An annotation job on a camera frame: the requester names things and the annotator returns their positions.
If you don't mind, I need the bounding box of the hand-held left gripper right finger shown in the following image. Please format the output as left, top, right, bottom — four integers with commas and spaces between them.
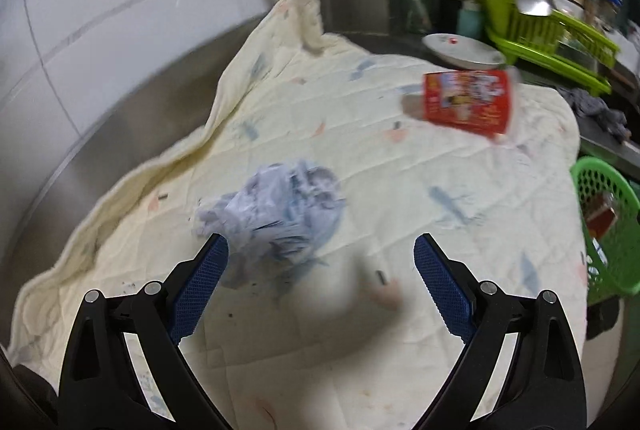
412, 232, 587, 430

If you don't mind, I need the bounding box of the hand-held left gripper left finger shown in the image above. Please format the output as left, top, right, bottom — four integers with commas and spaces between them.
57, 232, 231, 430

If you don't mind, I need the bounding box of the grey paper ball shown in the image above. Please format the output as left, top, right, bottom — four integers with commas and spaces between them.
192, 158, 348, 288

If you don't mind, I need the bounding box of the green plastic mesh basket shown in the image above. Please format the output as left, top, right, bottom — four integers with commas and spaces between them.
570, 156, 640, 306

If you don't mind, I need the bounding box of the cream printed blanket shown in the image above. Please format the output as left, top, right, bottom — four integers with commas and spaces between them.
7, 0, 588, 430

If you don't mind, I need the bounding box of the orange packet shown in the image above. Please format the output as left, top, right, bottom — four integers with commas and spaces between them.
582, 192, 618, 238

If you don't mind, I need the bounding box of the red instant noodle cup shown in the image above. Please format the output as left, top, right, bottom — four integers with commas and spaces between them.
400, 69, 518, 143

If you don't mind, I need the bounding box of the grey rag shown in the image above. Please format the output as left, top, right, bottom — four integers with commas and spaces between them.
557, 86, 631, 143

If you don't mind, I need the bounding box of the white plate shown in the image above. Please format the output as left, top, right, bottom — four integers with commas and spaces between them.
421, 33, 507, 70

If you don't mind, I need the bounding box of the teal cup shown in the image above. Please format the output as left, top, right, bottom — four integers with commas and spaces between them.
457, 7, 483, 38

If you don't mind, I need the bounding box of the green plastic dish rack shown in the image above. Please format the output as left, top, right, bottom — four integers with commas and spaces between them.
475, 0, 621, 96

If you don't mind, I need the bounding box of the black utensil cup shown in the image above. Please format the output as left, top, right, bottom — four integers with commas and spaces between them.
437, 0, 463, 33

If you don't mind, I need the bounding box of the green utensil holder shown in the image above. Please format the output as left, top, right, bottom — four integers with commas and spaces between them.
389, 0, 436, 36

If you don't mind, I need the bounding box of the steel ladle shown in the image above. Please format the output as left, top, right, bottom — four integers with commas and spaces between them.
515, 0, 557, 17

